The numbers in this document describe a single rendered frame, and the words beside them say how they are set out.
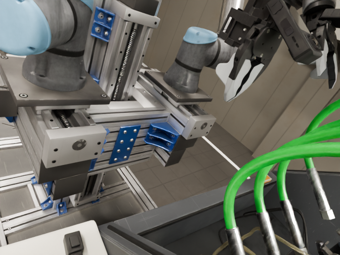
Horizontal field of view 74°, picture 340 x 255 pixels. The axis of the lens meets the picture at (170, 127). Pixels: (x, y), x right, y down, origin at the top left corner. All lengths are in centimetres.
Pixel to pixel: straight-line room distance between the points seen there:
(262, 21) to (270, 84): 275
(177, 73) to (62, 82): 45
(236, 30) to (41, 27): 32
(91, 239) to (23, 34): 34
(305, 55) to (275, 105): 274
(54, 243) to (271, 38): 47
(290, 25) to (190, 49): 53
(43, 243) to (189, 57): 72
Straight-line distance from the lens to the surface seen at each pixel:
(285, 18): 41
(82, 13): 59
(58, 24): 49
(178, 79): 89
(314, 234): 92
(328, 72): 70
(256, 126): 323
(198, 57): 88
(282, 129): 300
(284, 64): 312
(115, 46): 79
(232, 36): 44
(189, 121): 85
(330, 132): 34
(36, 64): 63
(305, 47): 39
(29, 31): 45
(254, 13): 45
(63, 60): 61
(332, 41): 70
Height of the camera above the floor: 133
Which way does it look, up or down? 29 degrees down
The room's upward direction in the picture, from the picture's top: 25 degrees clockwise
